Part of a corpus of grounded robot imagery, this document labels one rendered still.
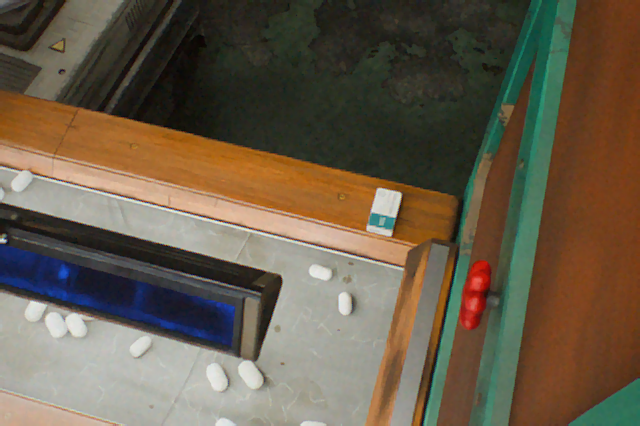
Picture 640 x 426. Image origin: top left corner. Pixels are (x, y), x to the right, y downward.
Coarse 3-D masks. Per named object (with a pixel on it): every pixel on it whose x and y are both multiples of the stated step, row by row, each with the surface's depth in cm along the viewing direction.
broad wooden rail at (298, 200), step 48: (0, 96) 109; (0, 144) 106; (48, 144) 105; (96, 144) 105; (144, 144) 105; (192, 144) 105; (144, 192) 103; (192, 192) 101; (240, 192) 101; (288, 192) 101; (336, 192) 101; (432, 192) 101; (336, 240) 99; (384, 240) 97
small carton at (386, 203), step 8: (376, 192) 98; (384, 192) 98; (392, 192) 98; (376, 200) 98; (384, 200) 98; (392, 200) 98; (400, 200) 99; (376, 208) 97; (384, 208) 97; (392, 208) 97; (376, 216) 97; (384, 216) 97; (392, 216) 97; (368, 224) 96; (376, 224) 96; (384, 224) 96; (392, 224) 96; (376, 232) 97; (384, 232) 97; (392, 232) 98
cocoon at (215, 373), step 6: (210, 366) 90; (216, 366) 90; (210, 372) 90; (216, 372) 90; (222, 372) 90; (210, 378) 90; (216, 378) 89; (222, 378) 90; (216, 384) 89; (222, 384) 89; (216, 390) 90; (222, 390) 90
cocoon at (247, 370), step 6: (240, 366) 90; (246, 366) 90; (252, 366) 90; (240, 372) 90; (246, 372) 90; (252, 372) 90; (258, 372) 90; (246, 378) 90; (252, 378) 89; (258, 378) 89; (252, 384) 89; (258, 384) 89
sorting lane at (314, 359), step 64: (64, 192) 104; (256, 256) 99; (320, 256) 99; (0, 320) 96; (64, 320) 95; (320, 320) 95; (384, 320) 95; (0, 384) 92; (64, 384) 92; (128, 384) 91; (192, 384) 91; (320, 384) 91
